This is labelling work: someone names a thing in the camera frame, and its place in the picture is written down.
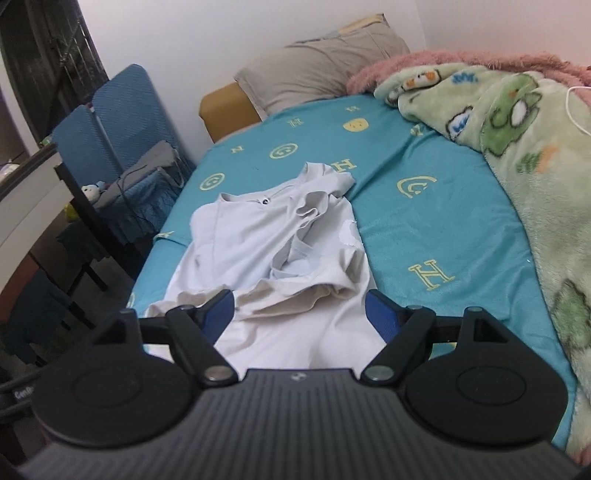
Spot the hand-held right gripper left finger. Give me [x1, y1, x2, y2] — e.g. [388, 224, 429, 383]
[92, 289, 241, 386]

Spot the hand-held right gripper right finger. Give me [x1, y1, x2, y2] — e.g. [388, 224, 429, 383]
[360, 289, 509, 384]

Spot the white shirt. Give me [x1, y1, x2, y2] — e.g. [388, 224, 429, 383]
[145, 161, 389, 370]

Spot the dark blue covered chair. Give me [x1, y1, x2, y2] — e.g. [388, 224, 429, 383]
[0, 270, 93, 367]

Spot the grey cloth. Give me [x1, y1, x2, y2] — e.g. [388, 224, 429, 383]
[97, 140, 183, 208]

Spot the yellow headboard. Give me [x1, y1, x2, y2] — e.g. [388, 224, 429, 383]
[198, 82, 263, 144]

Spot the green printed blanket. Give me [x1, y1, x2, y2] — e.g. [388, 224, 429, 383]
[373, 62, 591, 476]

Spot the grey pillow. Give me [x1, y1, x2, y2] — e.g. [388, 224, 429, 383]
[233, 14, 411, 116]

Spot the pink fluffy blanket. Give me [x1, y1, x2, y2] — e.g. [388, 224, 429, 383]
[346, 50, 591, 95]

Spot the dark barred window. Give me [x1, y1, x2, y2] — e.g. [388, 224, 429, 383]
[0, 0, 109, 144]

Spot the white cable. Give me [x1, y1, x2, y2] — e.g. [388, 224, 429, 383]
[566, 85, 591, 132]

